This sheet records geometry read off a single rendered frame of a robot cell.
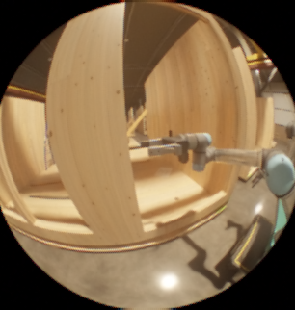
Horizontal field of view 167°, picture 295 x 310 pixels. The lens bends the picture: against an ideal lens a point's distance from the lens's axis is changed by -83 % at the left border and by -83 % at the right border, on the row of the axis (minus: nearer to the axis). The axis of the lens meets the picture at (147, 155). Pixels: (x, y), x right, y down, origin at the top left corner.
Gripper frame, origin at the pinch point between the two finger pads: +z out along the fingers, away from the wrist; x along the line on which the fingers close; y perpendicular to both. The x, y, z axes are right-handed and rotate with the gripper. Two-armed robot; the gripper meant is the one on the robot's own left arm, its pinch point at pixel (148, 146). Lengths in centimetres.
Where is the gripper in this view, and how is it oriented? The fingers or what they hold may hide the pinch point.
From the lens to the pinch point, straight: 38.2
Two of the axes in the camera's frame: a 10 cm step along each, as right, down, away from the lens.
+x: 2.6, 2.8, -9.2
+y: -0.8, -9.5, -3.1
